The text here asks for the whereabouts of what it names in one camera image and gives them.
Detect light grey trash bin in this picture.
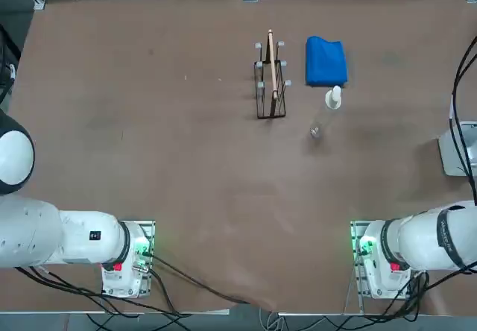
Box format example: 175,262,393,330
438,120,477,177

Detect thick black base cable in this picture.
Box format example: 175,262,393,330
148,254,250,306

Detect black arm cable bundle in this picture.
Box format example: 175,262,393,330
450,35,477,207

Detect folded blue cloth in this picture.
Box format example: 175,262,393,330
305,35,349,88

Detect thin black base cable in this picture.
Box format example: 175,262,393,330
14,265,191,317

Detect black wire rack wooden handle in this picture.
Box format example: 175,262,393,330
253,28,292,120

